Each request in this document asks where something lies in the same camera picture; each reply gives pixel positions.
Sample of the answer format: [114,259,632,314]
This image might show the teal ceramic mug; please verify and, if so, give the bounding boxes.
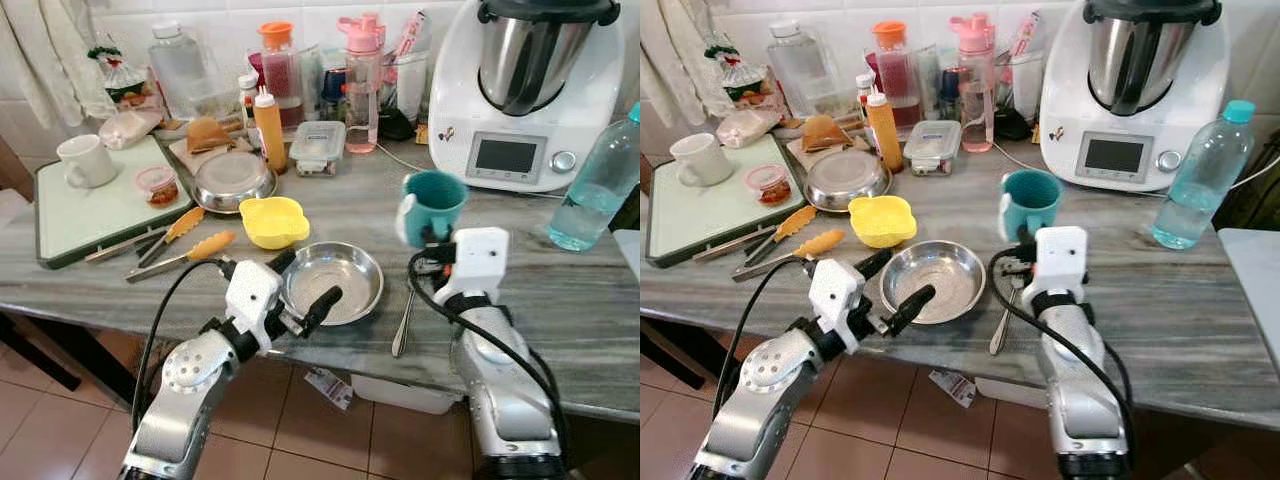
[396,169,470,249]
[997,167,1065,242]

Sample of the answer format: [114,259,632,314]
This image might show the yellow silicone bowl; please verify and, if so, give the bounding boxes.
[237,195,312,251]
[847,194,919,250]

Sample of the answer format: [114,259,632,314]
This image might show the empty stainless steel bowl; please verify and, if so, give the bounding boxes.
[282,241,386,327]
[879,239,988,326]

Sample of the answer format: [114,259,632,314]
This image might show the long orange-tipped steel tongs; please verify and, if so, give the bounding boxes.
[731,228,847,284]
[124,230,239,285]

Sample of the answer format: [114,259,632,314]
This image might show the white paper label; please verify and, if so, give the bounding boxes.
[304,366,354,412]
[927,369,977,410]

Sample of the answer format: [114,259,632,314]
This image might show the short orange-tipped steel tongs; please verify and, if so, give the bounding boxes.
[741,204,818,267]
[134,206,207,269]

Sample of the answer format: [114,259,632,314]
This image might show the covered stainless steel bowl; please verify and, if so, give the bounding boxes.
[189,149,279,214]
[802,147,892,214]

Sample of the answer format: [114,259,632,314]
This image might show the white plastic bin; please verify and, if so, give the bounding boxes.
[974,374,1052,410]
[349,374,462,416]

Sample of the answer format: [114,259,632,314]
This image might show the clear square food container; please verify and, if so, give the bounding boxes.
[289,119,348,178]
[902,119,964,178]

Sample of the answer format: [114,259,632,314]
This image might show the small black object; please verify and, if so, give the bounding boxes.
[374,104,417,142]
[994,104,1037,142]

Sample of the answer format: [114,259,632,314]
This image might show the orange squeeze sauce bottle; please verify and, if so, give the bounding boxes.
[252,85,289,175]

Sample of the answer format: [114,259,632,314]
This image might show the small round plastic tub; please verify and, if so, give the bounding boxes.
[134,165,182,209]
[744,163,792,208]

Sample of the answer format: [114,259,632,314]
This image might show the wooden chopping board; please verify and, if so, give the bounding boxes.
[164,127,264,177]
[784,127,882,175]

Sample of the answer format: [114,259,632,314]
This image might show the brown bread piece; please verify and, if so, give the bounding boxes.
[184,115,234,155]
[801,113,852,154]

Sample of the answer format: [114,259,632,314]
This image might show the clear glass cup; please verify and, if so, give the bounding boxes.
[389,49,432,122]
[1004,49,1047,122]

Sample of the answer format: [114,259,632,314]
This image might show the white kitchen cooking machine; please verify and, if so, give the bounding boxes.
[427,0,641,194]
[1039,0,1232,194]

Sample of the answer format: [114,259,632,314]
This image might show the blue drink can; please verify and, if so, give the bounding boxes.
[937,67,964,122]
[319,67,349,122]

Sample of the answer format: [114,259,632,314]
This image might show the pink drinking bottle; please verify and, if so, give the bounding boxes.
[337,11,387,155]
[949,11,999,154]

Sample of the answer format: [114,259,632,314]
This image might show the blue-capped water bottle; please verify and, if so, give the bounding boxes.
[547,102,641,253]
[1151,98,1257,252]

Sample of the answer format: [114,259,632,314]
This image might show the pale green cutting board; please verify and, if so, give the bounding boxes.
[34,134,197,270]
[644,132,807,269]

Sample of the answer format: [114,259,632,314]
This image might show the white grain bag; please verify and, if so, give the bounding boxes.
[714,106,780,150]
[97,107,164,152]

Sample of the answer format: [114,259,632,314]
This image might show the orange-capped red bottle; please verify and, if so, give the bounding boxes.
[871,20,917,130]
[257,20,302,130]

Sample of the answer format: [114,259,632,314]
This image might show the white ceramic mug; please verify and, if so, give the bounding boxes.
[668,131,735,189]
[56,133,119,190]

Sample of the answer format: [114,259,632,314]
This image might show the clear plastic bottle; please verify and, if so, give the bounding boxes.
[149,19,212,120]
[766,19,830,120]

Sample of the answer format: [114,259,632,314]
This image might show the pink striped packet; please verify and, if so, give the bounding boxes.
[1009,9,1047,57]
[394,9,434,57]

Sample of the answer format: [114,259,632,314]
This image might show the tied snack packet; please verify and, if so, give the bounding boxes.
[704,34,767,104]
[87,36,152,107]

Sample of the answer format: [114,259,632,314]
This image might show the brown wooden chair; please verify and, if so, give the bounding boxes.
[0,135,35,201]

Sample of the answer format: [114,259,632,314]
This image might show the white hanging towel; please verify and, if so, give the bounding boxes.
[0,0,117,127]
[640,0,732,127]

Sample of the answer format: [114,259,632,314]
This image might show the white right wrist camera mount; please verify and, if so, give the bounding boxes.
[1029,225,1090,302]
[444,227,512,307]

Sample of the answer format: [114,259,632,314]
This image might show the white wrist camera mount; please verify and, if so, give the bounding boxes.
[444,227,512,307]
[1029,225,1090,302]
[807,257,867,352]
[224,259,284,348]

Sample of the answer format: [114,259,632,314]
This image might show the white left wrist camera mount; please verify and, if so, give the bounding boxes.
[224,259,284,348]
[807,257,867,352]

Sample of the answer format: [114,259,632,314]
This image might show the white power cord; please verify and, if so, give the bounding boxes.
[376,143,561,199]
[992,142,1280,193]

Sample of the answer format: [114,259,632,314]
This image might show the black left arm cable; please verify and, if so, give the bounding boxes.
[130,255,237,433]
[710,256,817,419]

